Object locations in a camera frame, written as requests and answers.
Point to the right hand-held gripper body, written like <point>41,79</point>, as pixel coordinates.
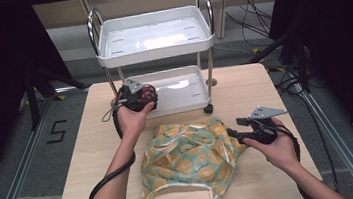
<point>262,131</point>

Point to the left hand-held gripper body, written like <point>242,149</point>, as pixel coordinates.
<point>131,99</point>

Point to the red round can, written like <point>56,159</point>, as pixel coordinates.
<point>147,92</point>

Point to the lemon print tote bag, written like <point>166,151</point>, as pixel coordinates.
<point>188,165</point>

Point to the white two-tier cart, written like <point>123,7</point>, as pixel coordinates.
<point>154,38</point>

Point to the person's left hand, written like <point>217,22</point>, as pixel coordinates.
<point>132,124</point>

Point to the person's right hand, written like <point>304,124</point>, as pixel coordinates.
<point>282,149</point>

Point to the black caster wheel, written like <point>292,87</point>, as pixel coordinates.
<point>208,109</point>

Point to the yellow tape piece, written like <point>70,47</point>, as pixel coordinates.
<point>254,50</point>
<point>60,97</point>

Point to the black metal stand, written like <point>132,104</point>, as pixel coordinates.
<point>33,95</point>
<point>298,52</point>

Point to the metal floor rail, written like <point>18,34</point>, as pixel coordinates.
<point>337,141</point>
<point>19,178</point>

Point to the white vertical post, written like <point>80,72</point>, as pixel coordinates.
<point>223,7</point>

